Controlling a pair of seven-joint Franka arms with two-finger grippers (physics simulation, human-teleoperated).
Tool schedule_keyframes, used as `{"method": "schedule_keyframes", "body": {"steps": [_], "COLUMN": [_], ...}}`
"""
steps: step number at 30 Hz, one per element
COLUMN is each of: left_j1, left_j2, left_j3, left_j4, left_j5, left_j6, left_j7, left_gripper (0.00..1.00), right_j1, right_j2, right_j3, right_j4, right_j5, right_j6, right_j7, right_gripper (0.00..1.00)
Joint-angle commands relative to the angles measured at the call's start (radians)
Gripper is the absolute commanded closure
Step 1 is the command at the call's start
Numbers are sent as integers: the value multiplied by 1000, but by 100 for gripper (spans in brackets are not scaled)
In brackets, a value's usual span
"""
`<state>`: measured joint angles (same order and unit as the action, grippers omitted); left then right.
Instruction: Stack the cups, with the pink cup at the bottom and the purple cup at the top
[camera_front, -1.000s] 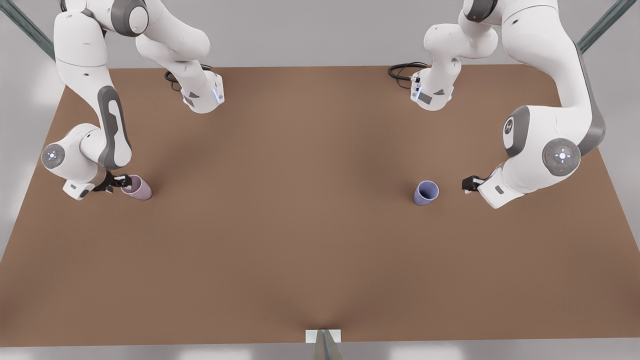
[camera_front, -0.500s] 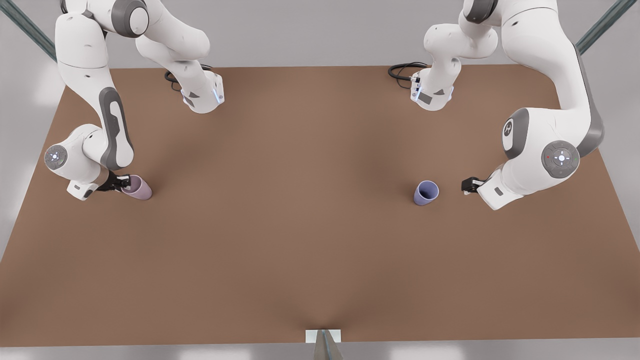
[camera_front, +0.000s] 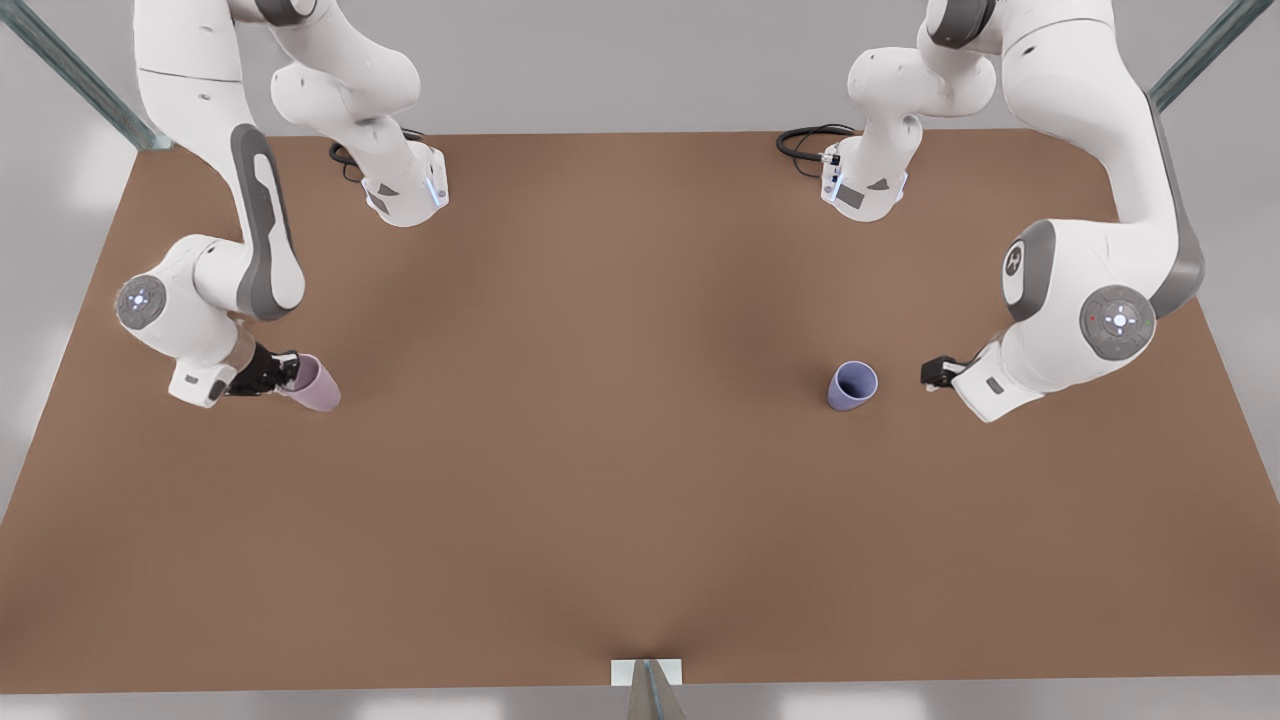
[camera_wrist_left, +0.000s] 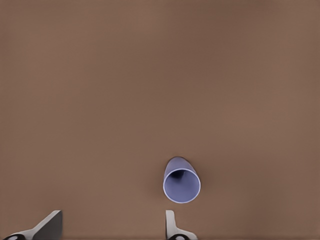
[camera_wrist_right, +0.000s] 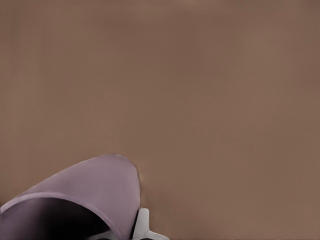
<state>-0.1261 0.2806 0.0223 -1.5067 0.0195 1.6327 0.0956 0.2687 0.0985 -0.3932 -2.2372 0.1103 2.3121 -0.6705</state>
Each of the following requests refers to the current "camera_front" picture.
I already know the pink cup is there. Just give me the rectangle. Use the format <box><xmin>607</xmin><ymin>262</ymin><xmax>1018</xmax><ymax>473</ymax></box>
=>
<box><xmin>277</xmin><ymin>353</ymin><xmax>342</xmax><ymax>413</ymax></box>

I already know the purple cup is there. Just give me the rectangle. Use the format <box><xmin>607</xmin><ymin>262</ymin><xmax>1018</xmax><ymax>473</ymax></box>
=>
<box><xmin>826</xmin><ymin>361</ymin><xmax>879</xmax><ymax>412</ymax></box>

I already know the black cable loop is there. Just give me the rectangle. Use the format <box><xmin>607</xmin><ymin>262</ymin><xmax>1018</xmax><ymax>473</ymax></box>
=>
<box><xmin>776</xmin><ymin>124</ymin><xmax>859</xmax><ymax>180</ymax></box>
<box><xmin>329</xmin><ymin>128</ymin><xmax>425</xmax><ymax>185</ymax></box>

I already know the silver frame post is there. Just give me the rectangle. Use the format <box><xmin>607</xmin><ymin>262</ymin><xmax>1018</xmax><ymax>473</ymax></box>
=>
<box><xmin>611</xmin><ymin>658</ymin><xmax>689</xmax><ymax>720</ymax></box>
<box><xmin>0</xmin><ymin>0</ymin><xmax>173</xmax><ymax>153</ymax></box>
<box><xmin>1148</xmin><ymin>0</ymin><xmax>1280</xmax><ymax>113</ymax></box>

